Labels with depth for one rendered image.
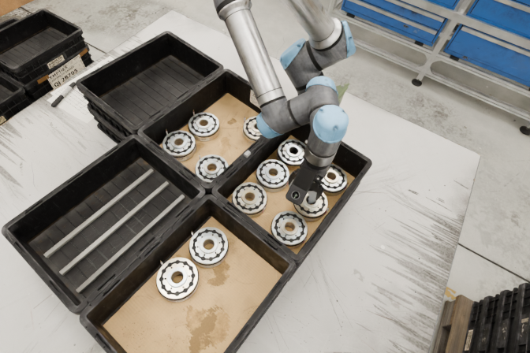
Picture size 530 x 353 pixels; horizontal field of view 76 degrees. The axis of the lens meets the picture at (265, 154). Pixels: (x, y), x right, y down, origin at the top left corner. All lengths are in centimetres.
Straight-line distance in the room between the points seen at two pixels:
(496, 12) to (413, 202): 160
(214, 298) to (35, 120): 98
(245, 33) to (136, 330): 77
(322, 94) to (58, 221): 78
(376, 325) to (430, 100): 205
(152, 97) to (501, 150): 233
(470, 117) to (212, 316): 244
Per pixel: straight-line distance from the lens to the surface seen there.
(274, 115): 87
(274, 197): 104
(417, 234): 128
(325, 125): 74
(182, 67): 140
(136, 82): 137
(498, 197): 258
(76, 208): 110
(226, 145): 113
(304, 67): 122
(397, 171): 139
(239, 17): 93
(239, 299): 93
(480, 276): 224
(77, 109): 151
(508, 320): 170
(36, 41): 228
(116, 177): 112
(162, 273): 93
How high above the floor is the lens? 174
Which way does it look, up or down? 55 degrees down
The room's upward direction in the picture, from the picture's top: 9 degrees clockwise
